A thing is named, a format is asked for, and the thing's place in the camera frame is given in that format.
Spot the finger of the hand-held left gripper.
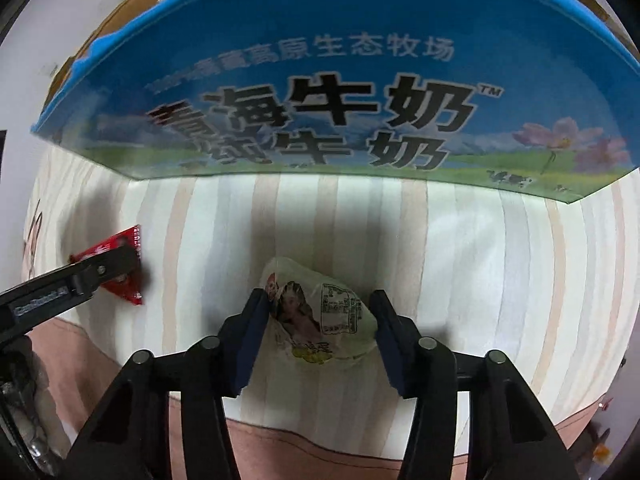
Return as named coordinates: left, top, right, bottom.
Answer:
left=0, top=245, right=140, bottom=341

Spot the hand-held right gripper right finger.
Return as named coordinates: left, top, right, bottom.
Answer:
left=369, top=289, right=576, bottom=480

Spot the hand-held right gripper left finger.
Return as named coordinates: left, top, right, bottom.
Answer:
left=62, top=287, right=273, bottom=480

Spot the small red dotted packet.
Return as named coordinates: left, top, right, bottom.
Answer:
left=69, top=224, right=146, bottom=306

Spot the white and green snack packet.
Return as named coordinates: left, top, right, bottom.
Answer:
left=262, top=256, right=378, bottom=366

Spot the blue and green milk carton box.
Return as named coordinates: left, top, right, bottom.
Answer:
left=30, top=0, right=640, bottom=206

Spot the striped bed sheet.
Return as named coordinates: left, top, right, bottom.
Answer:
left=20, top=145, right=626, bottom=480

